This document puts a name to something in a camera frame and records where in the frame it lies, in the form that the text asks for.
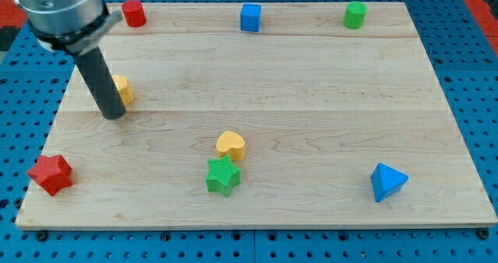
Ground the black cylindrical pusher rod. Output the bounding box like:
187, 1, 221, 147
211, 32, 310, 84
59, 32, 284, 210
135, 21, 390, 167
73, 47, 126, 120

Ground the yellow hexagon block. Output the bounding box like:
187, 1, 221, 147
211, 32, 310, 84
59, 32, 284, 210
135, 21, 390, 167
112, 75, 134, 105

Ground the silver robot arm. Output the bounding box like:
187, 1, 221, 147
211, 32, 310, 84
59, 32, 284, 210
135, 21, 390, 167
16, 0, 126, 120

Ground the blue cube block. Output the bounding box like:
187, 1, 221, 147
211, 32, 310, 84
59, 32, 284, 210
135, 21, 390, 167
240, 3, 262, 33

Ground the red cylinder block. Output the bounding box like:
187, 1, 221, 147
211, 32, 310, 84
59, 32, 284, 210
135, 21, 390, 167
121, 0, 147, 27

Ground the red star block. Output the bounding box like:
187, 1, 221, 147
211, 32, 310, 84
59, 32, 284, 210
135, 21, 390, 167
27, 155, 73, 196

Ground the yellow heart block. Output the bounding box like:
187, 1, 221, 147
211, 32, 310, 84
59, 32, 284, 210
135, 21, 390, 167
216, 131, 246, 161

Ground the green star block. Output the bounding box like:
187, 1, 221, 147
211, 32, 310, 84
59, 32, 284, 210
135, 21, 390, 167
205, 156, 241, 198

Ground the wooden board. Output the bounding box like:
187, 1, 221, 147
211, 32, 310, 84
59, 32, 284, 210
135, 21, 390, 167
16, 2, 497, 231

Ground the green cylinder block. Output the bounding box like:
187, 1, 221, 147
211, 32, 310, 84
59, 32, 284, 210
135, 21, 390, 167
343, 1, 368, 30

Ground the blue triangular prism block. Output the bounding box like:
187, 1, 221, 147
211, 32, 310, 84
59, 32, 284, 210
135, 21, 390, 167
370, 163, 409, 202

